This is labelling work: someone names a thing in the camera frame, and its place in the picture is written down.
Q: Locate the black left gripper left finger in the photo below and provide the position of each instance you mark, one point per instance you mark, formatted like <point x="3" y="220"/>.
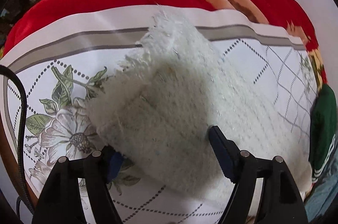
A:
<point x="60" y="200"/>

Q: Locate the white floral bed sheet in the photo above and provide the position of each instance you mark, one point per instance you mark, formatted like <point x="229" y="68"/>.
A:
<point x="53" y="73"/>

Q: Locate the light blue garment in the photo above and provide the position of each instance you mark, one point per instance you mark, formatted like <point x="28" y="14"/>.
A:
<point x="324" y="193"/>

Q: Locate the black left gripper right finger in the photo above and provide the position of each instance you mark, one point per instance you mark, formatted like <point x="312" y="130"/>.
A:
<point x="280" y="200"/>

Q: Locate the white fluffy knit sweater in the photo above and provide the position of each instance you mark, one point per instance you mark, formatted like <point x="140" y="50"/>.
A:
<point x="156" y="109"/>

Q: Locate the green sweater with white stripes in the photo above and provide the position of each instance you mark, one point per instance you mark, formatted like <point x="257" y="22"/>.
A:
<point x="322" y="130"/>

